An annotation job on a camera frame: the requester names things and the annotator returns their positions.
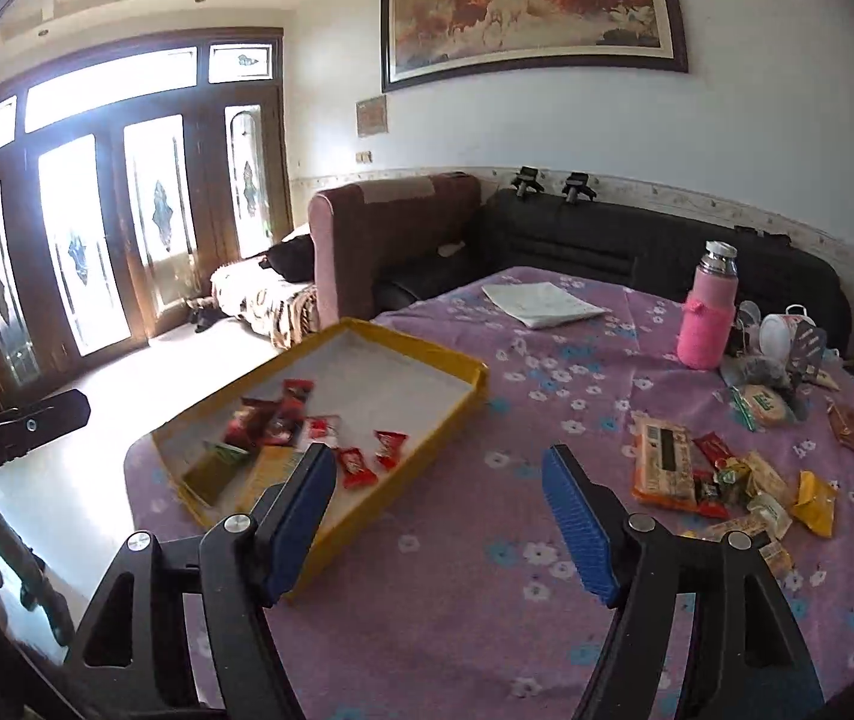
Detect white cup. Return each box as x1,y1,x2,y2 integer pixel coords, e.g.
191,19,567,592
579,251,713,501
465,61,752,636
760,313,804,358

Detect white cable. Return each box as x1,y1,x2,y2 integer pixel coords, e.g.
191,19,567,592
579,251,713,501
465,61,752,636
734,300,765,347

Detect yellow cardboard box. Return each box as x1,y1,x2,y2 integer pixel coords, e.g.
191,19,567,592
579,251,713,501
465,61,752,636
151,317,489,602

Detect brown packet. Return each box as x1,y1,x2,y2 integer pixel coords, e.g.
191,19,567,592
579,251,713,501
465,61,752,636
826,399,854,455

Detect person's leg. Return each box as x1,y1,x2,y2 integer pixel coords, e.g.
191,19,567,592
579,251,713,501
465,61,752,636
0,478,77,650

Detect clear cracker packet black label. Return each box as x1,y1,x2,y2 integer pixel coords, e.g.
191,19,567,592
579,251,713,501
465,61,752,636
631,412,702,508
685,517,797,580

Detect grey crumpled bag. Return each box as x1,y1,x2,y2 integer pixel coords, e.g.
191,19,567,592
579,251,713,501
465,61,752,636
719,352,792,392

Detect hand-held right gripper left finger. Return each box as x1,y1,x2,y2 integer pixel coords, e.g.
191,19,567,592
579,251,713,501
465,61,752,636
63,441,339,720

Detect small wall plaque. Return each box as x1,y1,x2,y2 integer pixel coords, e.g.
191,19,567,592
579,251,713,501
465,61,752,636
356,96,387,138

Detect large yellow biscuit packet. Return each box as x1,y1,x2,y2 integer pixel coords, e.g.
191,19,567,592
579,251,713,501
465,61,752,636
239,446,309,520

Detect dark red rose packet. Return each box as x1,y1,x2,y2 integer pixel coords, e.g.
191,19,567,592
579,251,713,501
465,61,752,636
221,397,278,452

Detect round cracker packet green label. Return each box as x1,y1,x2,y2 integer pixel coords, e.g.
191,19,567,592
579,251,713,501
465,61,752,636
730,382,797,433

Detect olive green packet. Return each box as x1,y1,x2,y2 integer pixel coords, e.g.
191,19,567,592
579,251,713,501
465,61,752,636
183,456,252,515

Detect purple floral tablecloth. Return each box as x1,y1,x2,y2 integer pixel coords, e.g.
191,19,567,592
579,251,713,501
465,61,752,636
123,264,854,720

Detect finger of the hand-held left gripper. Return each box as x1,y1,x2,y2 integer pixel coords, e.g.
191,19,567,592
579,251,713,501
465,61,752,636
0,390,92,460

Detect pair of dark shoes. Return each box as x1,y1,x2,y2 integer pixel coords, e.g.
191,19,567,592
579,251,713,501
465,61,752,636
185,296,222,336

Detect white paper sheet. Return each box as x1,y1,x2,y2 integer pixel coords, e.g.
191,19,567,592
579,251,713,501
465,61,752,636
481,281,609,330

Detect black sofa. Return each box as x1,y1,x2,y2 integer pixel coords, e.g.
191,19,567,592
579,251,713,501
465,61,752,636
373,187,852,370

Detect pink flask with knitted sleeve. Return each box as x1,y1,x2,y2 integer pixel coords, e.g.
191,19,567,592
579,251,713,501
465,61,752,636
678,240,740,370

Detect cream small packet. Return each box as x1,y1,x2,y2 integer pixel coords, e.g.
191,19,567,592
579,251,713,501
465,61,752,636
740,450,789,497
745,495,797,542

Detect wooden glass door set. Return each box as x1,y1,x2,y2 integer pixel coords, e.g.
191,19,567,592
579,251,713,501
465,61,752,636
0,26,294,425

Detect small yellow packet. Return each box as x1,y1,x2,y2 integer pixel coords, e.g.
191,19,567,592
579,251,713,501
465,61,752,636
790,469,840,539

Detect patterned blanket couch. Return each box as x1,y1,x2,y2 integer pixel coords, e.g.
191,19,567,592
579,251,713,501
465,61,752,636
209,229,323,351

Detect black bag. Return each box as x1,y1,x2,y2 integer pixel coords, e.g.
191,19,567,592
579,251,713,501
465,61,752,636
258,238,317,283

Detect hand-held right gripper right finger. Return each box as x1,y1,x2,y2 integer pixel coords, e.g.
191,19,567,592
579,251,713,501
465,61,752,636
542,444,827,720

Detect brown armchair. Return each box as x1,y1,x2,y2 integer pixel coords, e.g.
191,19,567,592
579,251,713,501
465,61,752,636
308,172,483,325

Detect framed horse painting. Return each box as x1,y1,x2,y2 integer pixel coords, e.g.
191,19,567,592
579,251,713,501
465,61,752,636
380,0,691,94

